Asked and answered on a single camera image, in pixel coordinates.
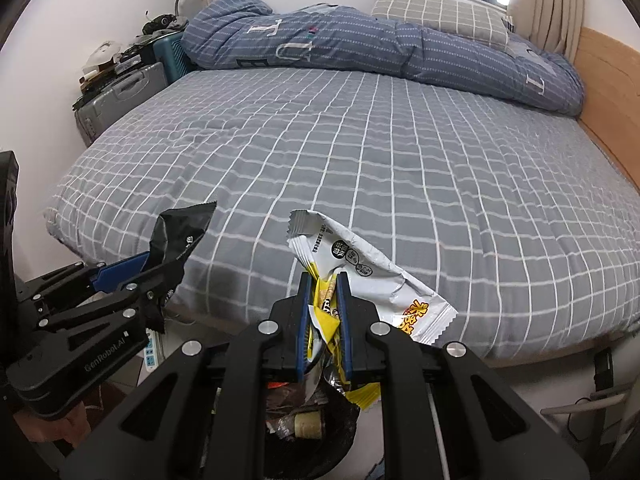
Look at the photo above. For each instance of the black lined trash bin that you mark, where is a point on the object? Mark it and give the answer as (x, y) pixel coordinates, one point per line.
(311, 459)

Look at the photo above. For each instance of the grey checked bed sheet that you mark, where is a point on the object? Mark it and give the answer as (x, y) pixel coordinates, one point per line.
(512, 215)

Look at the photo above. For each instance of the beige curtain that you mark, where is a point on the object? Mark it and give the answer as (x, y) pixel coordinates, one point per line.
(551, 25)

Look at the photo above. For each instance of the grey suitcase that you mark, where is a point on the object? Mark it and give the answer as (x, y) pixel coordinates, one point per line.
(94, 114)

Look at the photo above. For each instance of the yellow white snack wrapper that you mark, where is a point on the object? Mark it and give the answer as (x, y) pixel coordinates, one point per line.
(325, 248)

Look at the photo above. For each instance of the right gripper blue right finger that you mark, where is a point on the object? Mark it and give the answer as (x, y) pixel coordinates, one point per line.
(343, 302)

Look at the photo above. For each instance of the black packet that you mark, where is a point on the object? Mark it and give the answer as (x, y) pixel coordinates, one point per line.
(177, 229)

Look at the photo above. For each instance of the cream round cup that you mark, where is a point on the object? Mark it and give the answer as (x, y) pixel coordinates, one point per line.
(308, 425)

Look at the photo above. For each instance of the brown anime snack box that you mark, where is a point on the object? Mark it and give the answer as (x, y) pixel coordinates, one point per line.
(287, 400)

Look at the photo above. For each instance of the clutter pile on suitcases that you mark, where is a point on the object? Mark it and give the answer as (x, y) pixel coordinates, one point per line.
(113, 58)

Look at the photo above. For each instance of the person's left hand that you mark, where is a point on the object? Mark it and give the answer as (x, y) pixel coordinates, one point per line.
(73, 428)

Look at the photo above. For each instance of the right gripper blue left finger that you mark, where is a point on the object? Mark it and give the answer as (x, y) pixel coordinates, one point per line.
(302, 299)

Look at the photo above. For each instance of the blue striped duvet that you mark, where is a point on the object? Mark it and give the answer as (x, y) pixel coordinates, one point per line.
(247, 33)

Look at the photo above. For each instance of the grey checked pillow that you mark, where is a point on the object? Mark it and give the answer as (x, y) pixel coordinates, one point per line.
(473, 21)

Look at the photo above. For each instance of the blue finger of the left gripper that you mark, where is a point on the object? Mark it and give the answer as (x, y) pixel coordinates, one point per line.
(160, 276)
(109, 277)

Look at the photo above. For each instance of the white power strip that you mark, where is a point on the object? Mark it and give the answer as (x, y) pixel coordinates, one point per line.
(150, 354)

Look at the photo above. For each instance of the wooden headboard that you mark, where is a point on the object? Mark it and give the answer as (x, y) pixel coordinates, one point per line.
(610, 72)

